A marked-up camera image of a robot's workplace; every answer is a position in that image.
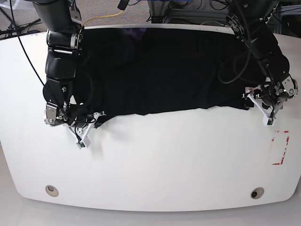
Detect table grommet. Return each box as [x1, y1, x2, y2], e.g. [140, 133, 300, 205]
[45, 185, 59, 197]
[250, 187, 264, 199]

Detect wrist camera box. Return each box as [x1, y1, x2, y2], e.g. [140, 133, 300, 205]
[76, 137, 90, 149]
[262, 115, 275, 126]

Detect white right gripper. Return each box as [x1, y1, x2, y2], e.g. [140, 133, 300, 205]
[68, 111, 106, 141]

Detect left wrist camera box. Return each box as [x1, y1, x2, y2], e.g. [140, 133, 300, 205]
[262, 115, 275, 126]

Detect left table grommet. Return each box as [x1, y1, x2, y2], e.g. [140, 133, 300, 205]
[45, 185, 59, 197]

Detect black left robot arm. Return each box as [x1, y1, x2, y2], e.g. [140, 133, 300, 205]
[218, 0, 298, 125]

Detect yellow cable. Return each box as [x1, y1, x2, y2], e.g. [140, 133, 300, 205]
[81, 8, 124, 26]

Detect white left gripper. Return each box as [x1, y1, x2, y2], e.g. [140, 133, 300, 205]
[243, 86, 285, 118]

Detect right table grommet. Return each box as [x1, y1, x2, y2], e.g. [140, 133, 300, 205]
[250, 187, 264, 199]

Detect black T-shirt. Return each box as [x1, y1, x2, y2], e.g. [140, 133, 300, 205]
[73, 28, 266, 123]

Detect red tape marking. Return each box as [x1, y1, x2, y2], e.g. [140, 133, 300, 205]
[269, 130, 290, 165]

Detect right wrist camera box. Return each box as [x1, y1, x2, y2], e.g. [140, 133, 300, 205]
[76, 137, 90, 149]

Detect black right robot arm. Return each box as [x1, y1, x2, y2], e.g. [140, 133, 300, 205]
[33, 0, 105, 147]

